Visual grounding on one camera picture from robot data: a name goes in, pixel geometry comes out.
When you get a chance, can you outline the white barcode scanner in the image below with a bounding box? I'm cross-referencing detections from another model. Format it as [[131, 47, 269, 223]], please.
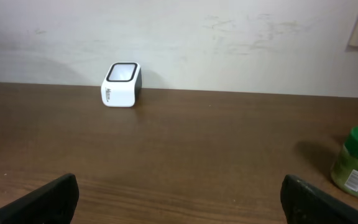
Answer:
[[101, 62, 142, 108]]

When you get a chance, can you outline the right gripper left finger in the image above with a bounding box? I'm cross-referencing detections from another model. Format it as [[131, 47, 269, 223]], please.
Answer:
[[0, 174, 79, 224]]

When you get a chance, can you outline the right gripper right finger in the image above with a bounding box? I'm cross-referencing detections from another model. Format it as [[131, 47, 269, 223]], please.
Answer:
[[280, 175, 358, 224]]

